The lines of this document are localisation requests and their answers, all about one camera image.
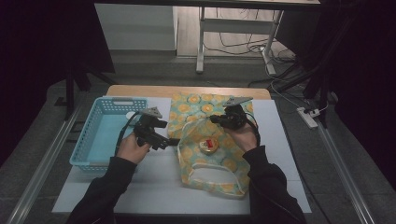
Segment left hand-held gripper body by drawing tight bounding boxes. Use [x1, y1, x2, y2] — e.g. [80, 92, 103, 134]
[133, 106, 171, 151]

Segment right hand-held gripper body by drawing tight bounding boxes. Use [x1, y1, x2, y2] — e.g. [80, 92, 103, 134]
[217, 95, 254, 131]

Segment round tin with red label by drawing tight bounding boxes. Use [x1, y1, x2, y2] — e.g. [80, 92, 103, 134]
[199, 137, 219, 155]

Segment blue plastic basket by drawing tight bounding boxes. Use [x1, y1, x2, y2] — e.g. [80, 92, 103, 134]
[69, 95, 149, 174]

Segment orange floral cloth bag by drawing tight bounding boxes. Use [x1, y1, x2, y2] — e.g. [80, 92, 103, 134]
[166, 91, 255, 198]

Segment person's right hand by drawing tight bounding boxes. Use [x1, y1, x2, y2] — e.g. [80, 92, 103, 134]
[223, 121, 260, 153]

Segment person's left hand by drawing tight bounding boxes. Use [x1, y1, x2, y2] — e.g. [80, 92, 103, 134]
[116, 132, 152, 165]

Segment white table mat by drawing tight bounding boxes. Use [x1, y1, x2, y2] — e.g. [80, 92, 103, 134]
[50, 95, 312, 217]

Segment white power strip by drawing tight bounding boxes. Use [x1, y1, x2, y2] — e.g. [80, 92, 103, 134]
[296, 106, 321, 130]

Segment black stand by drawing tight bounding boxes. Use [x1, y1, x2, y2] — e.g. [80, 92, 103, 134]
[248, 12, 362, 129]
[54, 60, 118, 121]

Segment white cabinet panel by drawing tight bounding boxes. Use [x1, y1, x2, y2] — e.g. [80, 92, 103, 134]
[93, 3, 178, 51]

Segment dark curtain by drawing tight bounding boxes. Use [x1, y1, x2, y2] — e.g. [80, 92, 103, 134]
[275, 0, 396, 194]
[0, 0, 116, 167]

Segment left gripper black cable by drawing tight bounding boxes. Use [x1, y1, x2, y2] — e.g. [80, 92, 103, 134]
[114, 111, 140, 157]

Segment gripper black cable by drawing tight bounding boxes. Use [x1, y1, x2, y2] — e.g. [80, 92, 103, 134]
[114, 111, 140, 157]
[244, 111, 262, 147]

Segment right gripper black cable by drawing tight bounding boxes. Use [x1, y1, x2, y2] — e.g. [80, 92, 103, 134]
[244, 111, 262, 147]

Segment white floor cable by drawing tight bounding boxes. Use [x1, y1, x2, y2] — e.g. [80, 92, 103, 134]
[264, 46, 330, 114]

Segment black floor cables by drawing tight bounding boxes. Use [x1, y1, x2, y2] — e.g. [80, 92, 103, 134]
[203, 8, 297, 59]

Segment white desk frame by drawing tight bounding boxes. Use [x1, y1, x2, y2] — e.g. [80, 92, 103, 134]
[195, 7, 285, 76]

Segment aluminium rail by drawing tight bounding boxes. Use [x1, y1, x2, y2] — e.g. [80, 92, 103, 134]
[315, 122, 377, 224]
[6, 104, 84, 224]

